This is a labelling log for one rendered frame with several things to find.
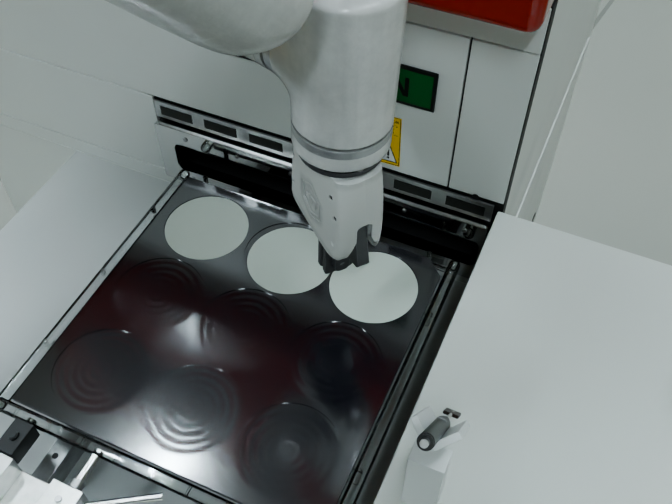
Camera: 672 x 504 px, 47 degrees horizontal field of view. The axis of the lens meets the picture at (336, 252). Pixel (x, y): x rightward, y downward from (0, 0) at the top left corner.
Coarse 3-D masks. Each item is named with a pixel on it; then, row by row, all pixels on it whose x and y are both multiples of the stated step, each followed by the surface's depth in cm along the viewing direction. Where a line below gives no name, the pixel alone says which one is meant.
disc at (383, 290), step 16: (384, 256) 90; (336, 272) 88; (352, 272) 88; (368, 272) 88; (384, 272) 88; (400, 272) 88; (336, 288) 87; (352, 288) 87; (368, 288) 87; (384, 288) 87; (400, 288) 87; (416, 288) 87; (336, 304) 85; (352, 304) 85; (368, 304) 85; (384, 304) 85; (400, 304) 85; (368, 320) 84; (384, 320) 84
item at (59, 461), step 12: (60, 444) 80; (48, 456) 79; (60, 456) 79; (72, 456) 81; (36, 468) 78; (48, 468) 78; (60, 468) 79; (72, 468) 81; (48, 480) 78; (60, 480) 80
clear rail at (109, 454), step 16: (0, 400) 77; (16, 416) 77; (32, 416) 76; (48, 432) 76; (64, 432) 75; (80, 448) 75; (96, 448) 74; (112, 448) 74; (128, 464) 73; (144, 464) 73; (160, 480) 72; (176, 480) 72; (192, 496) 71; (208, 496) 71
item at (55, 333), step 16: (176, 176) 97; (160, 208) 94; (144, 224) 92; (128, 240) 91; (112, 256) 89; (96, 288) 87; (80, 304) 85; (64, 320) 84; (48, 336) 82; (32, 352) 81; (32, 368) 80; (16, 384) 79
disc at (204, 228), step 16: (192, 208) 94; (208, 208) 94; (224, 208) 94; (240, 208) 94; (176, 224) 93; (192, 224) 93; (208, 224) 93; (224, 224) 93; (240, 224) 93; (176, 240) 91; (192, 240) 91; (208, 240) 91; (224, 240) 91; (240, 240) 91; (192, 256) 90; (208, 256) 90
